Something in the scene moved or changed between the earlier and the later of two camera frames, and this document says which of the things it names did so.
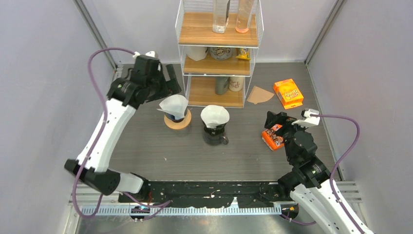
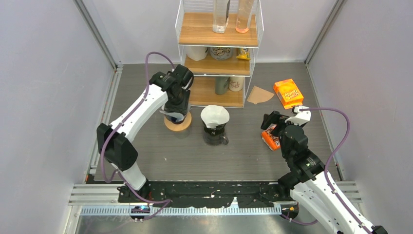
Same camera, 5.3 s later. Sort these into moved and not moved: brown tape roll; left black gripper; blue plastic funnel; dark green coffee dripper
Moved: left black gripper
Not moved: dark green coffee dripper; brown tape roll; blue plastic funnel
